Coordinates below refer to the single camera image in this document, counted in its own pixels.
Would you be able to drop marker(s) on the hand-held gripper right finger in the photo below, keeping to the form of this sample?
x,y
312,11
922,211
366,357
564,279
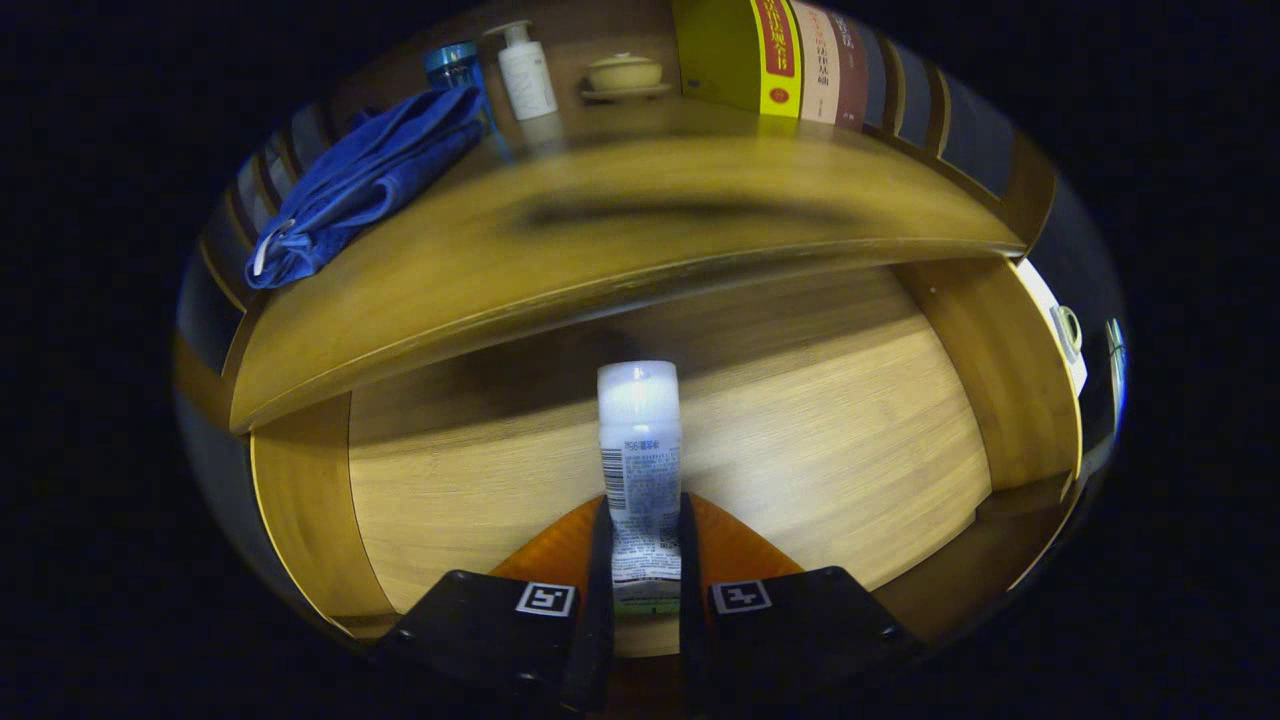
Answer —
x,y
690,600

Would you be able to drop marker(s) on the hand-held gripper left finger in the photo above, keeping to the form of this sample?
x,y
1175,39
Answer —
x,y
600,600

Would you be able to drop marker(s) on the white tube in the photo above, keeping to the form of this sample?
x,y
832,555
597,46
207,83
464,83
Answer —
x,y
640,450

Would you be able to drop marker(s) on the wooden drawer with black knob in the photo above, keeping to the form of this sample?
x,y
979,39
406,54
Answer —
x,y
800,420

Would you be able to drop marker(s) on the wooden countertop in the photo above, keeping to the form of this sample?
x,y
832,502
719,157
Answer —
x,y
600,260

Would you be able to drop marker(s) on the white side cabinet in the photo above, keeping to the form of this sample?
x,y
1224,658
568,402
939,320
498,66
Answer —
x,y
1045,300

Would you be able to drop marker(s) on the pale green tape dispenser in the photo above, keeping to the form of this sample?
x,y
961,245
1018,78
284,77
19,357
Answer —
x,y
1068,330

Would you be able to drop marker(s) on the blue folded towel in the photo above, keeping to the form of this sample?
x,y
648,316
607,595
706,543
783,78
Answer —
x,y
360,180

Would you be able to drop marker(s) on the white pump bottle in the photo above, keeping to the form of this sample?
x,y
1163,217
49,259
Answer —
x,y
527,80

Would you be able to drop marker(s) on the beige lidded teacup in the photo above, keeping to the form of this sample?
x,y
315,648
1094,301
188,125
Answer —
x,y
625,75

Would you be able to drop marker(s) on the brown book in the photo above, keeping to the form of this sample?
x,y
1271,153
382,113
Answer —
x,y
850,80

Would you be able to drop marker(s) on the yellow book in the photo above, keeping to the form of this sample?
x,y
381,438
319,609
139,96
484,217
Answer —
x,y
720,50

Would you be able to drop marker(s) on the teal bottle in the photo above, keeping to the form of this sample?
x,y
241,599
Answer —
x,y
450,65

